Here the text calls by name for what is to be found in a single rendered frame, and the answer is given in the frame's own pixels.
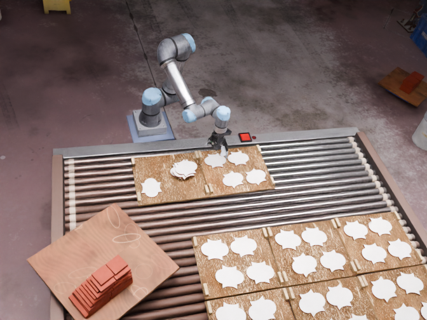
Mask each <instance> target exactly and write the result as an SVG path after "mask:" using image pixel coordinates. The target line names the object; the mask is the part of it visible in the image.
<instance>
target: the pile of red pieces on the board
mask: <svg viewBox="0 0 427 320"><path fill-rule="evenodd" d="M132 283H133V279H132V272H131V268H129V266H128V264H127V263H126V262H125V261H124V260H123V259H122V258H121V257H120V256H119V255H116V256H115V257H114V258H113V259H112V260H110V261H109V262H107V263H106V264H105V265H103V266H101V268H99V269H98V270H96V271H95V272H94V273H93V274H91V276H90V277H88V278H87V279H86V280H85V281H84V282H83V283H81V285H80V286H78V287H77V288H76V289H75V290H74V291H73V292H72V295H71V296H69V299H70V301H71V302H72V303H73V304H74V305H75V306H76V308H77V309H78V310H79V311H80V313H82V315H83V316H84V317H85V319H88V318H89V317H90V316H91V315H92V314H94V313H95V312H96V311H98V310H99V309H100V308H101V307H103V306H104V305H105V304H106V303H107V302H109V301H110V299H113V298H114V297H115V296H116V295H118V294H119V293H121V292H122V291H123V290H124V289H125V288H127V287H128V286H129V285H131V284H132Z"/></svg>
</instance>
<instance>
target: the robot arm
mask: <svg viewBox="0 0 427 320"><path fill-rule="evenodd" d="M195 49H196V46H195V43H194V40H193V38H192V37H191V35H189V34H188V33H185V34H180V35H178V36H173V37H169V38H166V39H164V40H162V42H160V44H159V46H158V49H157V59H158V63H159V65H160V67H161V68H162V69H164V71H165V73H166V75H167V77H166V81H165V82H164V83H163V85H162V88H160V89H157V88H148V89H146V90H145V91H144V92H143V95H142V110H141V112H140V114H139V122H140V124H141V125H142V126H145V127H148V128H155V127H157V126H159V125H160V124H161V122H162V116H161V113H160V108H161V107H164V106H166V105H169V104H171V103H174V102H177V101H180V103H181V105H182V107H183V109H184V111H183V112H182V116H183V119H184V120H185V122H187V123H191V122H194V121H196V120H199V119H201V118H203V117H206V116H209V115H211V116H212V117H213V118H214V119H215V124H214V127H213V132H212V136H211V137H210V138H209V139H208V142H207V143H206V144H205V145H209V144H210V145H212V147H213V149H216V151H217V150H218V149H219V148H220V147H221V145H222V144H223V146H222V147H221V151H222V152H221V153H220V156H221V157H222V156H225V158H227V154H228V145H227V142H226V139H225V137H224V136H226V135H231V132H232V131H231V130H230V129H228V128H227V125H228V122H229V118H230V112H231V111H230V109H229V108H228V107H226V106H220V105H219V104H218V103H217V102H216V101H215V100H214V99H213V98H211V97H206V98H205V99H203V100H202V102H201V104H199V105H196V102H195V101H194V98H193V96H192V94H191V92H190V91H189V88H188V87H187V84H186V82H185V80H184V78H183V77H182V71H183V68H184V64H185V61H187V60H188V58H189V55H190V53H193V52H195Z"/></svg>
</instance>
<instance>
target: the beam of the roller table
mask: <svg viewBox="0 0 427 320"><path fill-rule="evenodd" d="M356 132H360V131H359V130H358V128H357V127H349V128H332V129H323V130H306V131H288V132H279V133H262V134H253V135H250V136H251V137H252V136H255V137H256V139H252V142H245V143H241V142H240V138H239V136H238V135H235V136H226V137H225V139H226V142H227V145H228V147H236V146H244V145H260V144H269V143H285V142H300V141H309V140H324V139H333V138H347V137H354V136H355V134H356ZM208 139H209V138H192V139H182V140H165V141H156V142H139V143H121V144H112V145H95V146H86V147H68V148H59V149H53V155H60V154H62V155H63V158H64V160H66V159H82V158H91V157H107V156H122V155H131V154H147V153H155V152H171V151H180V150H196V149H211V148H213V147H212V145H210V144H209V145H205V144H206V143H207V142H208Z"/></svg>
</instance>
